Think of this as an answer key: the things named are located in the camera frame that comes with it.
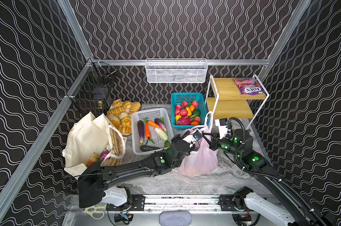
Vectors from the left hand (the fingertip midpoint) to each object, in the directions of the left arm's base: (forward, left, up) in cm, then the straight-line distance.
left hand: (191, 132), depth 69 cm
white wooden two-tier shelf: (+38, -26, -13) cm, 48 cm away
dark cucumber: (+4, +28, -24) cm, 37 cm away
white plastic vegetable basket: (+20, +26, -26) cm, 42 cm away
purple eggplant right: (+24, +19, -23) cm, 38 cm away
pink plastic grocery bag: (-7, -7, -15) cm, 18 cm away
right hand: (+1, -6, -2) cm, 6 cm away
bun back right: (+43, +49, -22) cm, 68 cm away
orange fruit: (+40, -4, -22) cm, 46 cm away
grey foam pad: (-32, +7, -26) cm, 42 cm away
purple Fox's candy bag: (+29, -34, +7) cm, 45 cm away
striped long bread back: (+36, +56, -22) cm, 70 cm away
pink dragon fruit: (+24, +3, -20) cm, 32 cm away
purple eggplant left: (+20, +34, -24) cm, 46 cm away
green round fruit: (+35, -7, -21) cm, 42 cm away
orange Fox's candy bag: (-8, +54, -17) cm, 57 cm away
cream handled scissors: (-31, +48, -27) cm, 63 cm away
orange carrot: (+19, +29, -26) cm, 43 cm away
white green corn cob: (+16, +18, -23) cm, 33 cm away
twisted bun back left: (+44, +58, -21) cm, 76 cm away
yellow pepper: (+35, -2, -23) cm, 41 cm away
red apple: (+33, +3, -21) cm, 39 cm away
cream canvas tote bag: (+1, +55, -7) cm, 55 cm away
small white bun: (+32, +50, -22) cm, 63 cm away
